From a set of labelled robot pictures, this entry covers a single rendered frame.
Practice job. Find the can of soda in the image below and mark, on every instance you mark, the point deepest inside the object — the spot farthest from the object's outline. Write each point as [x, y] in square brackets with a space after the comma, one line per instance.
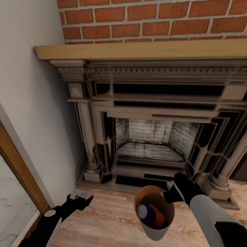
[160, 219]
[146, 213]
[151, 225]

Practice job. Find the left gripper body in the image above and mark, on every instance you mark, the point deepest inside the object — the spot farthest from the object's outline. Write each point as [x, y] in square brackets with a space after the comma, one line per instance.
[78, 203]

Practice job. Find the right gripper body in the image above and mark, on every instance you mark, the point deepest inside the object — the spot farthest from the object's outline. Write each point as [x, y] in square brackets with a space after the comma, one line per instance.
[171, 197]

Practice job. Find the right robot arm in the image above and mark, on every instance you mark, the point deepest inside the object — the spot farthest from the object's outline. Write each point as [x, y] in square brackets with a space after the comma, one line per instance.
[219, 227]

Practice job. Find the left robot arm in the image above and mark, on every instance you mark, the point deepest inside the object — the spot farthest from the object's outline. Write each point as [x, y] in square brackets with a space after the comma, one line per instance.
[50, 222]

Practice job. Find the trash can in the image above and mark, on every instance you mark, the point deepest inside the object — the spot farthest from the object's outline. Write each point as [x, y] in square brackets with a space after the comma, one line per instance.
[151, 194]

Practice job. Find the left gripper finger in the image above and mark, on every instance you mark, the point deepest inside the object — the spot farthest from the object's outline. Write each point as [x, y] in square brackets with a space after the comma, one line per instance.
[88, 201]

